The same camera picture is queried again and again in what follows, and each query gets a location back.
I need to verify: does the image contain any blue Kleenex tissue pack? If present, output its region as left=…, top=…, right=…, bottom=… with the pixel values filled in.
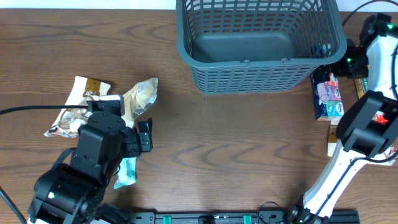
left=311, top=66, right=345, bottom=125

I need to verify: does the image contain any red San Remo spaghetti pack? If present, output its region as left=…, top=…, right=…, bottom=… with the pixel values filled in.
left=354, top=77, right=389, bottom=125

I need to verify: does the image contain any beige brown snack bag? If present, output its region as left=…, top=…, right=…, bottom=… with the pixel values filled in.
left=326, top=124, right=398, bottom=167

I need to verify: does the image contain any grey plastic lattice basket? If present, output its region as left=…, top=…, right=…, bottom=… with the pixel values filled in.
left=175, top=0, right=347, bottom=94

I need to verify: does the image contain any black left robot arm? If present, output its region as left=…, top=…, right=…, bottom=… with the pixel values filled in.
left=28, top=112, right=153, bottom=223

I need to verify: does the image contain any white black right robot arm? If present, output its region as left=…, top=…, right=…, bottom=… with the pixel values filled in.
left=288, top=34, right=397, bottom=223

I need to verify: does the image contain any crumpled beige snack bag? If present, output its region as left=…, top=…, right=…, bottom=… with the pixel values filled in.
left=122, top=78, right=159, bottom=128

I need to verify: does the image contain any teal white snack packet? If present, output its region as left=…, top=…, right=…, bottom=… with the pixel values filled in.
left=114, top=157, right=137, bottom=189

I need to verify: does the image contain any beige snack bag left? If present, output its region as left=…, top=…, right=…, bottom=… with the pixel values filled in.
left=44, top=75, right=112, bottom=139

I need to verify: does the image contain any black camera cable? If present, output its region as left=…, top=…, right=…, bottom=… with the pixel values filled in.
left=0, top=105, right=88, bottom=116

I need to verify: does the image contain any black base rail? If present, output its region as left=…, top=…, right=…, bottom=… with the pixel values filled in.
left=99, top=203, right=361, bottom=224

